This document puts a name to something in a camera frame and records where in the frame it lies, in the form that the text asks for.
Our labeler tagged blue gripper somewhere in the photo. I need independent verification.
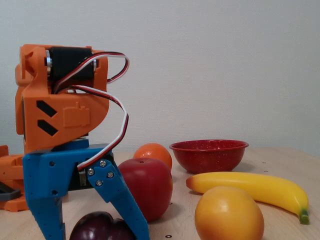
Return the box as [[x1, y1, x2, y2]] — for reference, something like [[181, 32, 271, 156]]
[[22, 138, 151, 240]]

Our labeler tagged dark purple plum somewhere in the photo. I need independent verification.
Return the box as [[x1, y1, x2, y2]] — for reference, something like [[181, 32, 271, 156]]
[[69, 211, 137, 240]]

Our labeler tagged orange robot base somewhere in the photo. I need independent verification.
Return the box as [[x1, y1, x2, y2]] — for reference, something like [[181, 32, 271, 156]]
[[0, 144, 27, 212]]

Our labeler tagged red speckled enamel bowl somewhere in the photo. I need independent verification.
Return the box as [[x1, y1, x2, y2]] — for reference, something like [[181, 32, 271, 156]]
[[168, 139, 250, 175]]

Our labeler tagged red apple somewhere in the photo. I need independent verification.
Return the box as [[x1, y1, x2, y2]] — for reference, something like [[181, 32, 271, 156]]
[[117, 157, 174, 223]]

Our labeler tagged grey table clamp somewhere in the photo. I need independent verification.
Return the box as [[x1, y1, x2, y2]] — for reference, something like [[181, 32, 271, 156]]
[[0, 181, 21, 201]]

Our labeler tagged orange fruit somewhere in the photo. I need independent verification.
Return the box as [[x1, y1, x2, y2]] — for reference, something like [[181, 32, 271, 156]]
[[132, 142, 173, 172]]

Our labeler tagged yellow peach fruit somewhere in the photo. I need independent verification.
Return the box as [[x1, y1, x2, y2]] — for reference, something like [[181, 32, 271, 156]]
[[194, 186, 265, 240]]

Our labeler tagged yellow banana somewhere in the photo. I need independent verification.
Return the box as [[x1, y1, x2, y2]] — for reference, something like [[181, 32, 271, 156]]
[[185, 171, 310, 225]]

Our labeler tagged red white black servo cable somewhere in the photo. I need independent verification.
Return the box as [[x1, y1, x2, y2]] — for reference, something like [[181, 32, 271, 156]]
[[51, 51, 131, 95], [53, 84, 130, 172]]

